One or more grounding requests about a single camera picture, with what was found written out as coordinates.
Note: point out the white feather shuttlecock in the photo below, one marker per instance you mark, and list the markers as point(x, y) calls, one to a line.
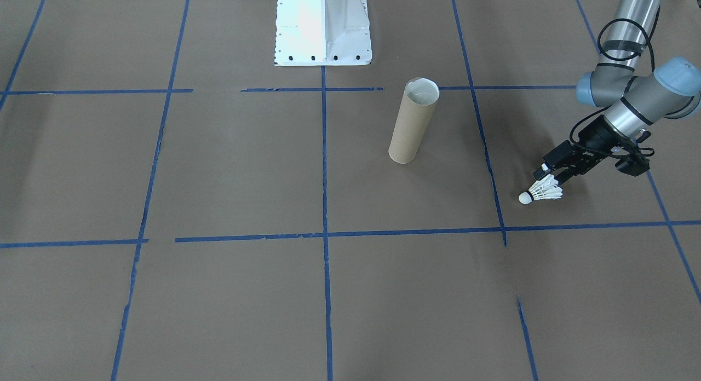
point(542, 192)

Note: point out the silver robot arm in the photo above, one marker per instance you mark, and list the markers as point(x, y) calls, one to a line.
point(630, 19)

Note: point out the brown cardboard tube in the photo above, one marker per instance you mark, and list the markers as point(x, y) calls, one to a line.
point(411, 123)

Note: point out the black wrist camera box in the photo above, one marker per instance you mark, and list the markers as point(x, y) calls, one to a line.
point(635, 165)

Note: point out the white pedestal mast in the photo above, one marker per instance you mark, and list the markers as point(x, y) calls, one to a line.
point(323, 25)

